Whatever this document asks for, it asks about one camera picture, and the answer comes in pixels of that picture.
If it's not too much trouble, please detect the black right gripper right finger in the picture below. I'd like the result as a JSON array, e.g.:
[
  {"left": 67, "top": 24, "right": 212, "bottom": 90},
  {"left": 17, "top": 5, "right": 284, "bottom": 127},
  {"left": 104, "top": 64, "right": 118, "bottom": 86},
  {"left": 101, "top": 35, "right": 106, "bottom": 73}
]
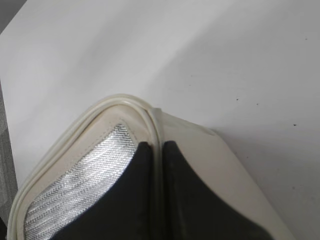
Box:
[{"left": 159, "top": 140, "right": 253, "bottom": 240}]

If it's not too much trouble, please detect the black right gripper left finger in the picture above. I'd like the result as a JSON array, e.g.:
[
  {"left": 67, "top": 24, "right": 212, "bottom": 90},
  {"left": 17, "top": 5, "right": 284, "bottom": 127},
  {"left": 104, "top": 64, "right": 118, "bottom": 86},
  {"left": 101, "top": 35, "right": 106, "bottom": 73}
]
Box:
[{"left": 60, "top": 142, "right": 160, "bottom": 240}]

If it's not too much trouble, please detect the cream zippered fabric bag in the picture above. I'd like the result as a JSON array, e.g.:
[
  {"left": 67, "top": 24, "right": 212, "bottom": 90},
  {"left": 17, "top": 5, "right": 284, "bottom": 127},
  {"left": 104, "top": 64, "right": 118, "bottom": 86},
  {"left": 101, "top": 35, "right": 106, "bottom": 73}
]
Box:
[{"left": 2, "top": 95, "right": 294, "bottom": 240}]

